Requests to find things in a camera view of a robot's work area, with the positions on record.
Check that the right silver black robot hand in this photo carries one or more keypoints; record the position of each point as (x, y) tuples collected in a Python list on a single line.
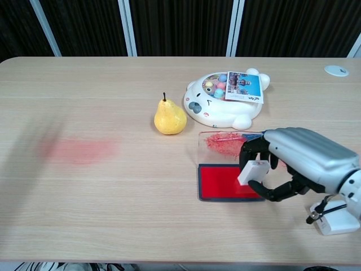
[(310, 152)]

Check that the white red stamp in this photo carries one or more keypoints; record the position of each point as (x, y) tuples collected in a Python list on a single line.
[(251, 172)]

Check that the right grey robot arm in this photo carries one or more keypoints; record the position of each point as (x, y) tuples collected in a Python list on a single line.
[(354, 186)]

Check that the red ink pad clear lid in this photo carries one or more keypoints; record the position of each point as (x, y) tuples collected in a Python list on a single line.
[(217, 180)]

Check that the white power adapter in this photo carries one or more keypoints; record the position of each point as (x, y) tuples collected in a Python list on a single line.
[(338, 223)]

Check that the photo card with blue sky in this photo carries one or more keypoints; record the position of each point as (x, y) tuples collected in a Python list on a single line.
[(248, 87)]

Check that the white bear-shaped toy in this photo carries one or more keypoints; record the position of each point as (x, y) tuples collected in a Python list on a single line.
[(214, 113)]

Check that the yellow pear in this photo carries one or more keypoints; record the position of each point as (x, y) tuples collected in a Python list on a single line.
[(170, 118)]

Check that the white partition post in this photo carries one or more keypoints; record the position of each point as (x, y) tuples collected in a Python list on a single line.
[(45, 28), (235, 28), (127, 28), (356, 50)]

